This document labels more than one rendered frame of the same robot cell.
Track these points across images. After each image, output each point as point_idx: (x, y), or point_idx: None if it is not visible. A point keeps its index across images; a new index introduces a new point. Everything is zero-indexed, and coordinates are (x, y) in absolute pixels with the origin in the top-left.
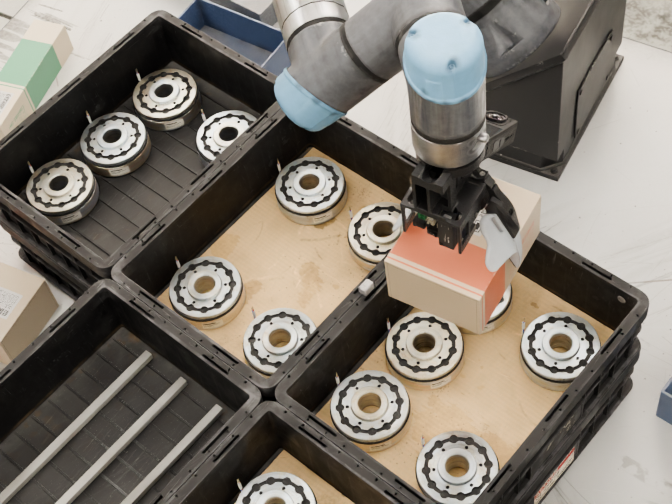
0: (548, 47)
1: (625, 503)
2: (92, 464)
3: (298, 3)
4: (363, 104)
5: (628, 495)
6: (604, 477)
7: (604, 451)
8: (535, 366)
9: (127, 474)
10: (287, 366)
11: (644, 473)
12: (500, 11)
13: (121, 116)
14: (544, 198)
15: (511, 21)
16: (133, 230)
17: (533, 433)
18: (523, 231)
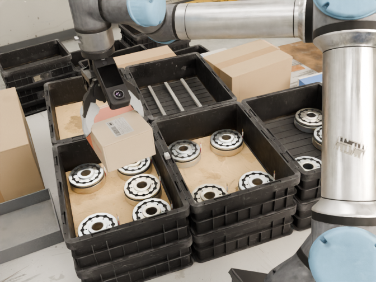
0: (253, 281)
1: (48, 265)
2: (183, 107)
3: (192, 3)
4: None
5: (50, 268)
6: (64, 264)
7: (73, 271)
8: (97, 214)
9: (172, 112)
10: (155, 128)
11: (51, 280)
12: (294, 260)
13: None
14: None
15: (285, 267)
16: (278, 136)
17: (60, 176)
18: (95, 140)
